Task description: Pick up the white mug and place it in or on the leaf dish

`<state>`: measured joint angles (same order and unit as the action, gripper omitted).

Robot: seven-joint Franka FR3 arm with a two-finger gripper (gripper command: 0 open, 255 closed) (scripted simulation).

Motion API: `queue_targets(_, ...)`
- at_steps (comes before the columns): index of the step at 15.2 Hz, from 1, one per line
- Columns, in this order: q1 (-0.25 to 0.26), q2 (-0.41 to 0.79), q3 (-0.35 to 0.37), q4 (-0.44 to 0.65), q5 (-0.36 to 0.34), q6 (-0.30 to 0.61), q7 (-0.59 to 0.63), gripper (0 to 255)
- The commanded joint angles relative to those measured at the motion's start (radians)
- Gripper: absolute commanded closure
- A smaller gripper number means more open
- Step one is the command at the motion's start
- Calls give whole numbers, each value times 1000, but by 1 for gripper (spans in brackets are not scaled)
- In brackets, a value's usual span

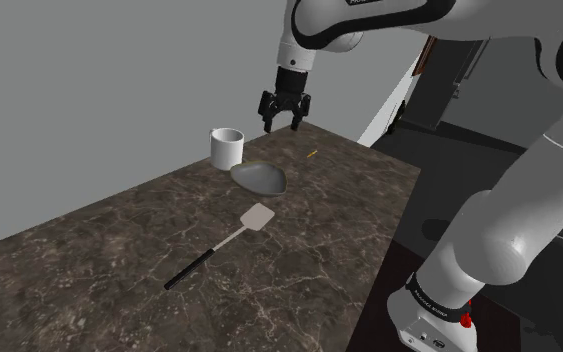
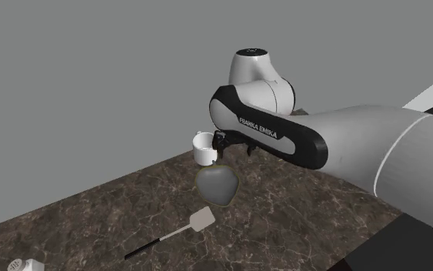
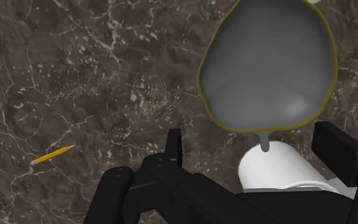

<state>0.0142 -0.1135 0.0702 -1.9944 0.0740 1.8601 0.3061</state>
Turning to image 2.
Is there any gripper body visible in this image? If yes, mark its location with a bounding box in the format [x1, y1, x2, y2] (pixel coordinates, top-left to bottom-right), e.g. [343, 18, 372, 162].
[212, 129, 248, 150]

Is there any white cup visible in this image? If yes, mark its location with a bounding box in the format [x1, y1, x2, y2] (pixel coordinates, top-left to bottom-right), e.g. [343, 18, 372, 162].
[192, 130, 218, 167]

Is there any grey apple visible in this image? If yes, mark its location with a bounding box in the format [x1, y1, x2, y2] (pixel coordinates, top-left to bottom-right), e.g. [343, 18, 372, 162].
[195, 164, 240, 208]

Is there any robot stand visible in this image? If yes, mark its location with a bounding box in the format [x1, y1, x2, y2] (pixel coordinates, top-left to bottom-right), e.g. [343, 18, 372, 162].
[326, 212, 433, 271]

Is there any white salt shaker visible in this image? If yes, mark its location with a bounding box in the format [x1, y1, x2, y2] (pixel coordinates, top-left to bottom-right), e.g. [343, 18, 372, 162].
[6, 257, 45, 271]

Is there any grey spatula with black handle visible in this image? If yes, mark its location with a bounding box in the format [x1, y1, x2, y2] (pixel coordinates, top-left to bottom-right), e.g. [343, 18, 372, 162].
[123, 206, 217, 262]

